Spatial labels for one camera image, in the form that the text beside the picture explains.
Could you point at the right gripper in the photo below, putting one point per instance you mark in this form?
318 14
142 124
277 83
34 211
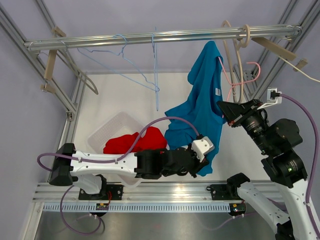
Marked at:
232 111

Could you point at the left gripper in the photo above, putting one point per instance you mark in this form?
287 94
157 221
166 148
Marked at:
198 165

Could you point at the red t shirt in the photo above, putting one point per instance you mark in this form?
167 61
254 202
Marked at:
152 139

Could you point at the blue wire hanger with shirt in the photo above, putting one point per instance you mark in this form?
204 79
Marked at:
155 70

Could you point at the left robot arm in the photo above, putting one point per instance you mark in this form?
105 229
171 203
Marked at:
86 171

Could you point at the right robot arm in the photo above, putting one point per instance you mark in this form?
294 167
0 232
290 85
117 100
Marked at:
283 166

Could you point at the wooden hanger far right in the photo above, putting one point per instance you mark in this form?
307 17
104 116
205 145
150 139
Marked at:
285 55

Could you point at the wooden hanger left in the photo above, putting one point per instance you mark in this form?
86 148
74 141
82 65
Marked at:
63 56

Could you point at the white plastic basket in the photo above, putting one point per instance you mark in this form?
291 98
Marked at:
120 124

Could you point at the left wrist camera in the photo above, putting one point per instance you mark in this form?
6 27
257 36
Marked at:
202 146

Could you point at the metal hanging rail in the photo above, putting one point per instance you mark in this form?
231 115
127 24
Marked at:
224 33

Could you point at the aluminium front rail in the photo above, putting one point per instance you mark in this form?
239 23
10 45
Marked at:
153 192

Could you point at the white slotted cable duct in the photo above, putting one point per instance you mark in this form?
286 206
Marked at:
117 207

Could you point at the empty blue wire hanger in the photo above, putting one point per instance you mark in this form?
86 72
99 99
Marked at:
88 52

